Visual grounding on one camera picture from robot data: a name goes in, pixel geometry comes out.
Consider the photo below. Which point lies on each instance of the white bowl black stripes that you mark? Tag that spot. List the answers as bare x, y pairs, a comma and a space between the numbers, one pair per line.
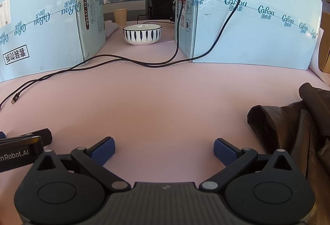
141, 35

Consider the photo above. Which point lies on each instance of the white cloth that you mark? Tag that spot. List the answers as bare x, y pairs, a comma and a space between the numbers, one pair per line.
110, 29

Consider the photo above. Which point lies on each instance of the brown cardboard box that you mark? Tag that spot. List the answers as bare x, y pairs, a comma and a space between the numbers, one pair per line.
325, 44

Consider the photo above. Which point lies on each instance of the left light blue cardboard box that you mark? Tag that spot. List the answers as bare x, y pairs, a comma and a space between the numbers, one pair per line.
46, 34

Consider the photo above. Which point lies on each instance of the right light blue cardboard box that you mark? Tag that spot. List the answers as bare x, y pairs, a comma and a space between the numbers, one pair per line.
257, 42

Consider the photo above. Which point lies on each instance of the light blue cardboard box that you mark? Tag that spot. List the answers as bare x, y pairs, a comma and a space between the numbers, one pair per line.
46, 34
257, 42

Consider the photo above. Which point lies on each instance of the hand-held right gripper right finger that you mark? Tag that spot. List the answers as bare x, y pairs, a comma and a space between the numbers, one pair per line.
225, 151

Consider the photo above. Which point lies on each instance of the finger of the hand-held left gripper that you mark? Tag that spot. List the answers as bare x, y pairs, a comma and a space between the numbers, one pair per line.
38, 136
2, 134

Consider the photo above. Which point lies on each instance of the brown garment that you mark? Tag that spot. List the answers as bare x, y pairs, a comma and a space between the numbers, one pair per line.
296, 122

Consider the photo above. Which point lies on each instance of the black office chair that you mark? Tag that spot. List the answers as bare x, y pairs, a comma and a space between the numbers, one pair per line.
162, 4

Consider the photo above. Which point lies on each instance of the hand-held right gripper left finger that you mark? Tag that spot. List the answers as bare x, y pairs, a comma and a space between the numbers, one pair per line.
103, 151

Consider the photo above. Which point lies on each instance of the tan paper cup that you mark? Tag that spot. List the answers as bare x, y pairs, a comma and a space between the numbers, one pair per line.
120, 16

